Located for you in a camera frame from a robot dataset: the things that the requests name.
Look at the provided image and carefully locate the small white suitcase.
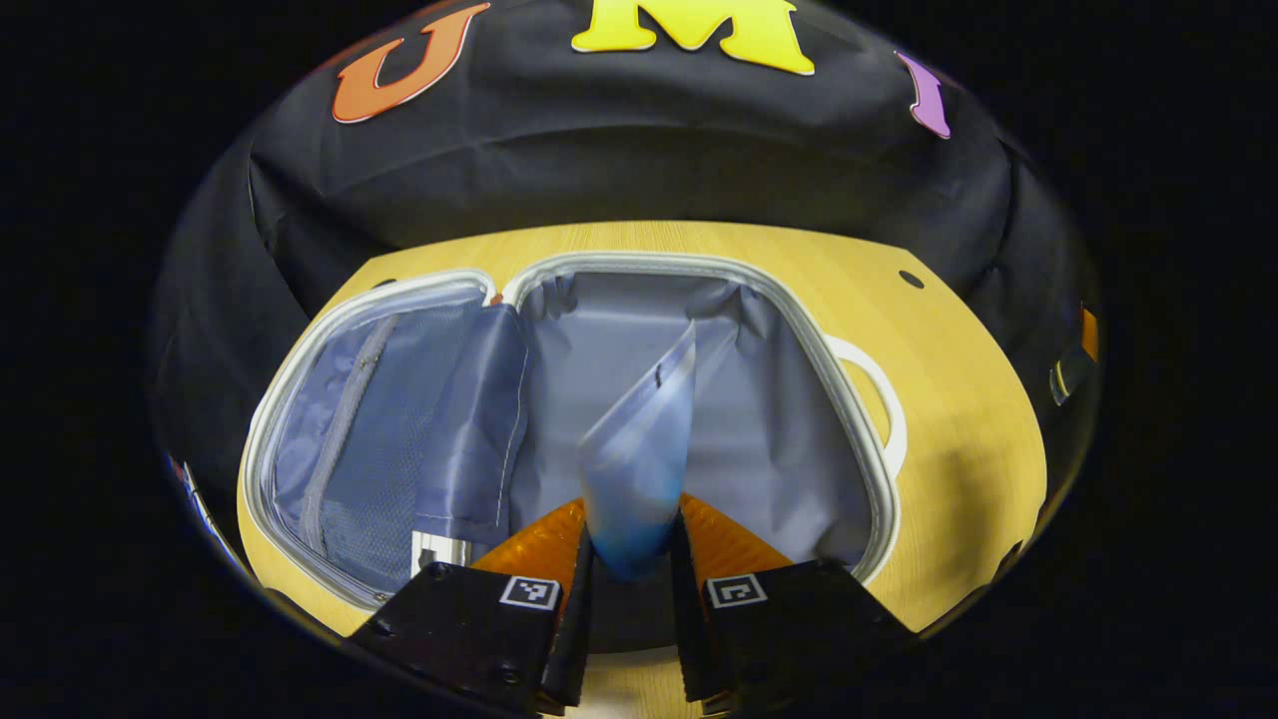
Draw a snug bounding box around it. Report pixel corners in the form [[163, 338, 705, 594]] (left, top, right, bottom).
[[240, 252, 909, 612]]

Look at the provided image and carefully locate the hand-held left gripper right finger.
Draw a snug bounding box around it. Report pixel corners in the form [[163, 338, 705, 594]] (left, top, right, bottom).
[[669, 491, 922, 715]]

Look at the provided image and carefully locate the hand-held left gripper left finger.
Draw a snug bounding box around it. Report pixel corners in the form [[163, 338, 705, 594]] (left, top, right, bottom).
[[344, 497, 597, 718]]

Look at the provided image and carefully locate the colourful printed paper strip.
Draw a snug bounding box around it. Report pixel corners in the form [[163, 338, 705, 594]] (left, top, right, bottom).
[[165, 451, 246, 572]]

